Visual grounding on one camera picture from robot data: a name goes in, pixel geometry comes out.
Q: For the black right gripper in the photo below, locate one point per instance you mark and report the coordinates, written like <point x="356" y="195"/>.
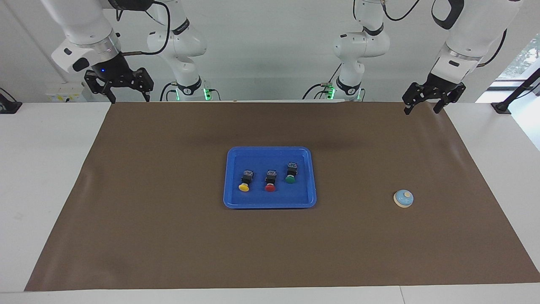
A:
<point x="114" y="76"/>

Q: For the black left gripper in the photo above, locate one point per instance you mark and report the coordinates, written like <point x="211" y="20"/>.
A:
<point x="438" y="88"/>

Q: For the light blue service bell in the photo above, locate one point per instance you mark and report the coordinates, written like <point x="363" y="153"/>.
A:
<point x="403" y="199"/>

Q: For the yellow push button switch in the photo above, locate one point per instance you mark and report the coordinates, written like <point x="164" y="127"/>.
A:
<point x="244" y="187"/>

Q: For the green push button switch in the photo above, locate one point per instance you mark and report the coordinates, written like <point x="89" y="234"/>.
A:
<point x="290" y="179"/>

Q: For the red push button switch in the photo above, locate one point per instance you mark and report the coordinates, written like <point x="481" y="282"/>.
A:
<point x="270" y="188"/>

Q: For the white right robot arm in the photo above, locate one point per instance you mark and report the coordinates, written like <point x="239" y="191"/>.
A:
<point x="84" y="25"/>

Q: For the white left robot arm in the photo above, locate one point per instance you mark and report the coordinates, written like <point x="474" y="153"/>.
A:
<point x="472" y="33"/>

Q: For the blue plastic tray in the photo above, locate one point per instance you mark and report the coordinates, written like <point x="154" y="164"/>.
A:
<point x="270" y="198"/>

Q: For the black angled stand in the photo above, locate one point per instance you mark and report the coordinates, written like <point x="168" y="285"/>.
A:
<point x="502" y="107"/>

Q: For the window with green view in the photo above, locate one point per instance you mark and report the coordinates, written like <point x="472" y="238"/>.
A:
<point x="523" y="59"/>

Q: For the brown table mat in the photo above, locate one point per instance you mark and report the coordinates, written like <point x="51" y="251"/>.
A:
<point x="270" y="253"/>

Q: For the white wall socket box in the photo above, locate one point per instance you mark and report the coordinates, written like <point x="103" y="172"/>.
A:
<point x="63" y="93"/>

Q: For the black table mount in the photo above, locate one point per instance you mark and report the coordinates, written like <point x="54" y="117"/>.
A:
<point x="8" y="107"/>

